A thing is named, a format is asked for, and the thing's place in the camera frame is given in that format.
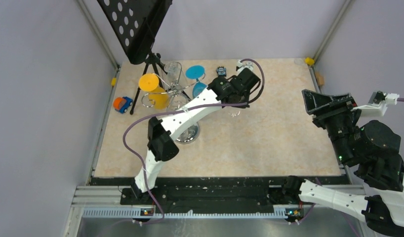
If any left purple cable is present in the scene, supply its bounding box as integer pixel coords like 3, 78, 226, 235
122, 58, 265, 225

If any yellow corner clamp left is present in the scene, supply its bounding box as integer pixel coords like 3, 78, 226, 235
111, 78, 117, 87

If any blue wine glass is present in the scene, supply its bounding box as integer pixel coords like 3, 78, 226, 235
185, 65, 207, 99

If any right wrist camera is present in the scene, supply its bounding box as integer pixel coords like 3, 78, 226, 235
351, 91, 400, 118

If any black perforated music stand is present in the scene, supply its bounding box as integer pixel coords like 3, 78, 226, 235
97, 0, 173, 116

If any clear wine glass front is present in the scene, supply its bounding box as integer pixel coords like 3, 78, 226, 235
166, 96, 190, 112

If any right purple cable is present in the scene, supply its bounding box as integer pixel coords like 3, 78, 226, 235
300, 97, 404, 237

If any small black blue toy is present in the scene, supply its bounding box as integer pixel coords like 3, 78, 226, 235
216, 66, 227, 77

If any clear patterned glass at back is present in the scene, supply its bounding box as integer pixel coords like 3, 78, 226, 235
164, 62, 182, 85

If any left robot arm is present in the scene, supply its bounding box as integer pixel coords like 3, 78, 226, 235
122, 68, 265, 204

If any yellow corner clamp right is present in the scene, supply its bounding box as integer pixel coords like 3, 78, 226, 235
304, 57, 315, 66

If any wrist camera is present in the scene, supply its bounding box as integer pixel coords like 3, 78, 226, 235
351, 91, 400, 118
236, 60, 253, 75

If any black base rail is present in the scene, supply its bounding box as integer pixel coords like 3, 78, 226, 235
90, 176, 350, 215

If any yellow wine glass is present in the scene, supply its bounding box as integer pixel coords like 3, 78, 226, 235
138, 73, 168, 110

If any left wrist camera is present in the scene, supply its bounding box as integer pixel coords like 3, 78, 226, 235
236, 60, 253, 75

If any yellow corner clamp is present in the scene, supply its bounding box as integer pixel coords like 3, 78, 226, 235
111, 78, 117, 87
304, 57, 315, 66

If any chrome wine glass rack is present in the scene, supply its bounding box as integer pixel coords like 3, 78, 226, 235
141, 61, 206, 145

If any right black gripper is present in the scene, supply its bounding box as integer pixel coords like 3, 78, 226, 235
301, 89, 359, 164

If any blue orange toy car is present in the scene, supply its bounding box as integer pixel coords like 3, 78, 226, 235
113, 96, 133, 114

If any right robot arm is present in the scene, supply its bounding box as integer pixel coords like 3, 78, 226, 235
268, 89, 404, 237

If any purple cable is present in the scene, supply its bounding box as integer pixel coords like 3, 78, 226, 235
300, 97, 404, 237
122, 58, 265, 225

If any clear smooth wine glass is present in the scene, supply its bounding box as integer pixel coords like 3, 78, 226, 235
228, 107, 241, 118

